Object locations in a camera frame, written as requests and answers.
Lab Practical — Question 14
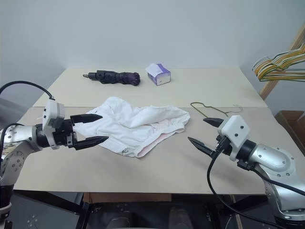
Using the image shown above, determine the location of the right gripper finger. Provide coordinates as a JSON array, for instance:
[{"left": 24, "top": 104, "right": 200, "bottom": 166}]
[
  {"left": 203, "top": 117, "right": 226, "bottom": 129},
  {"left": 187, "top": 136, "right": 215, "bottom": 157}
]

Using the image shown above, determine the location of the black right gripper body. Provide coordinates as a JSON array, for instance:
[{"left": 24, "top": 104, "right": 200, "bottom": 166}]
[{"left": 209, "top": 134, "right": 231, "bottom": 158}]

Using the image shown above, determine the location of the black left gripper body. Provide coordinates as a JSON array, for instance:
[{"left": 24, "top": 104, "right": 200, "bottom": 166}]
[{"left": 51, "top": 116, "right": 79, "bottom": 150}]

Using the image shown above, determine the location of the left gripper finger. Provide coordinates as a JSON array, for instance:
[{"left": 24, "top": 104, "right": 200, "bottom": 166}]
[
  {"left": 71, "top": 136, "right": 110, "bottom": 151},
  {"left": 70, "top": 114, "right": 104, "bottom": 125}
]

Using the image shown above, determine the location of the olive green wire hanger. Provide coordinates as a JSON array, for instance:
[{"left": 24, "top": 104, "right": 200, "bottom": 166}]
[{"left": 190, "top": 102, "right": 244, "bottom": 119}]

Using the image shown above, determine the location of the white garment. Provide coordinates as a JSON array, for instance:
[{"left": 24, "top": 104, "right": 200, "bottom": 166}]
[{"left": 73, "top": 96, "right": 192, "bottom": 159}]

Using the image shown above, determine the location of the folded black purple umbrella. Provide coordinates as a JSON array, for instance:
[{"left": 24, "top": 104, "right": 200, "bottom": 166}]
[{"left": 82, "top": 70, "right": 142, "bottom": 87}]

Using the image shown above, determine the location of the purple white tissue box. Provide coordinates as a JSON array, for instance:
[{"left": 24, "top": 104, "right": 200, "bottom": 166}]
[{"left": 145, "top": 62, "right": 171, "bottom": 86}]

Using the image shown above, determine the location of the brown cardboard box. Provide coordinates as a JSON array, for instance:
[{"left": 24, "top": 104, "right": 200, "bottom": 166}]
[{"left": 274, "top": 110, "right": 305, "bottom": 154}]

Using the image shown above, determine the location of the bundle of coloured hangers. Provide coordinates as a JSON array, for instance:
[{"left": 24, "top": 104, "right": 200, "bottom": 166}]
[{"left": 254, "top": 49, "right": 305, "bottom": 77}]

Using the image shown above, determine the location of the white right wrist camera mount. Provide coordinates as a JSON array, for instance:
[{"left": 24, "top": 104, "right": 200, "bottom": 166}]
[{"left": 217, "top": 114, "right": 251, "bottom": 163}]

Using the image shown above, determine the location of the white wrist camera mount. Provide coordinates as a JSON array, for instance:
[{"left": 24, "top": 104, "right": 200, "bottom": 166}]
[
  {"left": 42, "top": 98, "right": 66, "bottom": 150},
  {"left": 217, "top": 114, "right": 251, "bottom": 163}
]

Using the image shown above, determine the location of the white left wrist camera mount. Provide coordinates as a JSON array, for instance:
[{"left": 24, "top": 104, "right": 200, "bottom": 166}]
[{"left": 42, "top": 98, "right": 66, "bottom": 150}]

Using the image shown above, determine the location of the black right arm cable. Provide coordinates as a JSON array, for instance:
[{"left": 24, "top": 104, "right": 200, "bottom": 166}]
[
  {"left": 206, "top": 142, "right": 285, "bottom": 229},
  {"left": 239, "top": 160, "right": 305, "bottom": 195}
]

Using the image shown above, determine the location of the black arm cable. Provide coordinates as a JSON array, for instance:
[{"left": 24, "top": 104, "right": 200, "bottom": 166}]
[
  {"left": 239, "top": 160, "right": 305, "bottom": 195},
  {"left": 206, "top": 142, "right": 285, "bottom": 229},
  {"left": 0, "top": 80, "right": 56, "bottom": 153}
]

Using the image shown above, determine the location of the light wooden frame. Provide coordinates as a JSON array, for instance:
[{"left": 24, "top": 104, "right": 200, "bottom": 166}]
[{"left": 259, "top": 23, "right": 305, "bottom": 101}]

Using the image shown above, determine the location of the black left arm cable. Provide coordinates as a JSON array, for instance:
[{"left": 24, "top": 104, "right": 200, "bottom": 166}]
[{"left": 0, "top": 80, "right": 56, "bottom": 153}]

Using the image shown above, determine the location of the black table frame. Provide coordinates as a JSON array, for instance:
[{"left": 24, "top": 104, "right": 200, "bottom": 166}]
[{"left": 9, "top": 190, "right": 277, "bottom": 229}]

